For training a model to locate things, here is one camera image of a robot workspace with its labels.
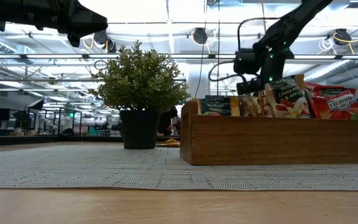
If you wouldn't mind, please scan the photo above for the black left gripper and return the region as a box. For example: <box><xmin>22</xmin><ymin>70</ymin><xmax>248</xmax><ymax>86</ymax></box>
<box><xmin>20</xmin><ymin>0</ymin><xmax>109</xmax><ymax>48</ymax></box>

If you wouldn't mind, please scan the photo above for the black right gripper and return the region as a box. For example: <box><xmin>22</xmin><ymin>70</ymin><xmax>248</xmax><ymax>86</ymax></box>
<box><xmin>236</xmin><ymin>77</ymin><xmax>264</xmax><ymax>96</ymax></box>

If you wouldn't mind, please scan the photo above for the wooden compartment box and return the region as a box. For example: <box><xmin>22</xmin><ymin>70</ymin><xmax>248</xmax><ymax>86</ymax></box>
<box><xmin>180</xmin><ymin>98</ymin><xmax>358</xmax><ymax>166</ymax></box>

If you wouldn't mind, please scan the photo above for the red tea packet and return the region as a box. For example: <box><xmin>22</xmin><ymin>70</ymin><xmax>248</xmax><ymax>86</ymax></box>
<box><xmin>303</xmin><ymin>81</ymin><xmax>357</xmax><ymax>98</ymax></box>
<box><xmin>309</xmin><ymin>88</ymin><xmax>358</xmax><ymax>121</ymax></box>

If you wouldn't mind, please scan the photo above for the green artificial plant black pot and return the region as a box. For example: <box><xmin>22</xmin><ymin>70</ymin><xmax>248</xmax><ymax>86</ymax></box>
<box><xmin>88</xmin><ymin>40</ymin><xmax>192</xmax><ymax>150</ymax></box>

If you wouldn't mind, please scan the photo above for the person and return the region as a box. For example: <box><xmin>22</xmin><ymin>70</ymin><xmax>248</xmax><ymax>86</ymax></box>
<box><xmin>158</xmin><ymin>106</ymin><xmax>180</xmax><ymax>136</ymax></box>

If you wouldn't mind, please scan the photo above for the grey woven placemat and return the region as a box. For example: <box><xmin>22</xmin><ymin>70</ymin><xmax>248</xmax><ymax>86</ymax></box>
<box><xmin>0</xmin><ymin>142</ymin><xmax>358</xmax><ymax>191</ymax></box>

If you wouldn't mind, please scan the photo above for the black ceiling cable reel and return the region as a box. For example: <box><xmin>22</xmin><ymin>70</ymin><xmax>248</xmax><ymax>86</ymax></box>
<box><xmin>191</xmin><ymin>27</ymin><xmax>209</xmax><ymax>45</ymax></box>
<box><xmin>92</xmin><ymin>29</ymin><xmax>117</xmax><ymax>53</ymax></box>
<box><xmin>333</xmin><ymin>28</ymin><xmax>352</xmax><ymax>44</ymax></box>

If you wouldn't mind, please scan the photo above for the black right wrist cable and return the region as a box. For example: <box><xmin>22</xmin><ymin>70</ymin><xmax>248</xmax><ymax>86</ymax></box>
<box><xmin>208</xmin><ymin>17</ymin><xmax>281</xmax><ymax>83</ymax></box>

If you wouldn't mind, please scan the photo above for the black hanging cable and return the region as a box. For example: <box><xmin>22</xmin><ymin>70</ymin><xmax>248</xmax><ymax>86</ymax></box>
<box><xmin>216</xmin><ymin>0</ymin><xmax>221</xmax><ymax>98</ymax></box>

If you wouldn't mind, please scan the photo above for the yellow hanging cable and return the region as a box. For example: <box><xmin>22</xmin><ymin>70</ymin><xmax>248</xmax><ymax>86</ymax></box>
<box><xmin>260</xmin><ymin>0</ymin><xmax>267</xmax><ymax>32</ymax></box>

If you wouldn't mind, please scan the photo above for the black aluminium table frame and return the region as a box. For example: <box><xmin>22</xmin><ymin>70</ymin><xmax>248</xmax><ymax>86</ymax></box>
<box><xmin>0</xmin><ymin>134</ymin><xmax>181</xmax><ymax>147</ymax></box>

